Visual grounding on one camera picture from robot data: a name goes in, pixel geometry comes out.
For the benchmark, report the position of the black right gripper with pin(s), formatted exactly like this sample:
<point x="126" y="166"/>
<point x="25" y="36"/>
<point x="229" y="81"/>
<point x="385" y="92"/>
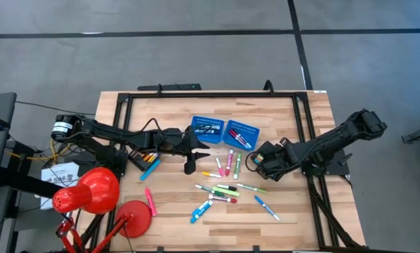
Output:
<point x="280" y="158"/>

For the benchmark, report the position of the green Expo marker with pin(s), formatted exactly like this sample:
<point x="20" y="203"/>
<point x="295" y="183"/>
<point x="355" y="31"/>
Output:
<point x="237" y="166"/>

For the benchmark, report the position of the pink Expo marker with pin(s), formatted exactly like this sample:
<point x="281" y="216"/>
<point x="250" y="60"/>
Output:
<point x="229" y="162"/>

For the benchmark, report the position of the orange highlighter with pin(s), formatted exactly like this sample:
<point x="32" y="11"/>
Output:
<point x="258" y="159"/>

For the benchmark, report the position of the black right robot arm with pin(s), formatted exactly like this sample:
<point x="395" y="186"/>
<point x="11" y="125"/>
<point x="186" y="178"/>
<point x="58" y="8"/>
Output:
<point x="336" y="137"/>

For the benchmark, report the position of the black clamp hook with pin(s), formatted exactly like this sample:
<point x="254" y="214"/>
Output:
<point x="269" y="86"/>

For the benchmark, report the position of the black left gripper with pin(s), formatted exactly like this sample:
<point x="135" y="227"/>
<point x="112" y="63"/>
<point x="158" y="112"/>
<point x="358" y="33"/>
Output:
<point x="176" y="142"/>

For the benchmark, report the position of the white printed paper sheet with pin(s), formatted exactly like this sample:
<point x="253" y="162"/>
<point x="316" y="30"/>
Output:
<point x="60" y="175"/>

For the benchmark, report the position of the blue highlighter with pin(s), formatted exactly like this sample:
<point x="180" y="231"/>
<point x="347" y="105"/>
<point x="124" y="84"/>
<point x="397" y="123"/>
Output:
<point x="150" y="170"/>

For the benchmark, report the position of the thin magenta marker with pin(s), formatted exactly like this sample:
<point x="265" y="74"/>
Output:
<point x="245" y="143"/>

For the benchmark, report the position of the blue plastic basket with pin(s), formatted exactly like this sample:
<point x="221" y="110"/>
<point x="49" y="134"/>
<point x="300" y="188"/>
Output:
<point x="247" y="131"/>
<point x="218" y="138"/>

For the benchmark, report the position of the light green Sharpie highlighter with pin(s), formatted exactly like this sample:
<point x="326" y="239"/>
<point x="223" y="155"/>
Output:
<point x="225" y="191"/>

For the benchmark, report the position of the red Expo marker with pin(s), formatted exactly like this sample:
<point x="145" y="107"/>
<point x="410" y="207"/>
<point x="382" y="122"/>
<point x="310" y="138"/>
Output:
<point x="223" y="199"/>

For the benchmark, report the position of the red desk lamp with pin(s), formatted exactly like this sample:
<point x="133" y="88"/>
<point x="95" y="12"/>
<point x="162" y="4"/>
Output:
<point x="90" y="189"/>

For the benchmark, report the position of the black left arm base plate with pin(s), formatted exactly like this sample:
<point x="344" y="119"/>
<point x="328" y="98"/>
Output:
<point x="87" y="163"/>

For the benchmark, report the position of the black table-edge clamp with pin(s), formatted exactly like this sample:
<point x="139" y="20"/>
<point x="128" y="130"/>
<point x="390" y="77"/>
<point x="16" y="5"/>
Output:
<point x="160" y="249"/>
<point x="256" y="249"/>

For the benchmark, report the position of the orange marker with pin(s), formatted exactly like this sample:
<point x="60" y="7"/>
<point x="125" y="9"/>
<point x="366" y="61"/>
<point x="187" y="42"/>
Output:
<point x="147" y="157"/>

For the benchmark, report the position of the black support beam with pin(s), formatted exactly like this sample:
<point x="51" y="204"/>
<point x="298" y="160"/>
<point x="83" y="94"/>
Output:
<point x="27" y="182"/>

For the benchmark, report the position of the black bar device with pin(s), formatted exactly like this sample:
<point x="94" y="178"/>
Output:
<point x="175" y="87"/>

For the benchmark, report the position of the thin light green marker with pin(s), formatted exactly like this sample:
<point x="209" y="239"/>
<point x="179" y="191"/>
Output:
<point x="251" y="188"/>

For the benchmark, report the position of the thin orange-yellow marker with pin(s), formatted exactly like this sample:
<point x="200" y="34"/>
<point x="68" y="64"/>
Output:
<point x="211" y="174"/>

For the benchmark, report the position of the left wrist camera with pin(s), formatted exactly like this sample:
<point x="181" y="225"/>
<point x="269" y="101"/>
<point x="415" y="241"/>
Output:
<point x="189" y="167"/>

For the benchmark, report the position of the thin blue marker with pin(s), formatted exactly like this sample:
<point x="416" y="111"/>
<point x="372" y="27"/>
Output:
<point x="267" y="208"/>

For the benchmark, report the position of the black Sharpie marker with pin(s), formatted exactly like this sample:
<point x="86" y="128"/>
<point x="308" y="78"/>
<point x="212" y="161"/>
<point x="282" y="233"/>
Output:
<point x="227" y="187"/>

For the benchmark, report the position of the pink highlighter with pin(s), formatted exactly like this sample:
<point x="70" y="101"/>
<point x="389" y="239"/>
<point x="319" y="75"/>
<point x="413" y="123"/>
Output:
<point x="150" y="202"/>

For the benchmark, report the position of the dark blue Expo marker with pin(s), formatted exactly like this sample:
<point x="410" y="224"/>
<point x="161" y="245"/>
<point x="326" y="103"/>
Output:
<point x="211" y="131"/>

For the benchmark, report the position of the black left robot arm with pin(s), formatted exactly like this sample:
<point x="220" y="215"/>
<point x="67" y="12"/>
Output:
<point x="104" y="131"/>

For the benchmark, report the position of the dark green marker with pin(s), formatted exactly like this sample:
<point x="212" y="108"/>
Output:
<point x="204" y="190"/>

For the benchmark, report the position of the thin red marker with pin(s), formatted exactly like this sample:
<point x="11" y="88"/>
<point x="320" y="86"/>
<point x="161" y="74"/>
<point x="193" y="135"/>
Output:
<point x="235" y="135"/>

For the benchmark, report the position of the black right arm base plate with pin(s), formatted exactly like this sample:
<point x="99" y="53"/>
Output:
<point x="340" y="165"/>

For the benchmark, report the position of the black plastic basket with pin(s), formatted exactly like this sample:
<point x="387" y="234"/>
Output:
<point x="134" y="158"/>

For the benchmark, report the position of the thin pink marker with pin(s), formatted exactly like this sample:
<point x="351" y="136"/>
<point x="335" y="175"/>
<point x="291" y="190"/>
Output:
<point x="219" y="166"/>

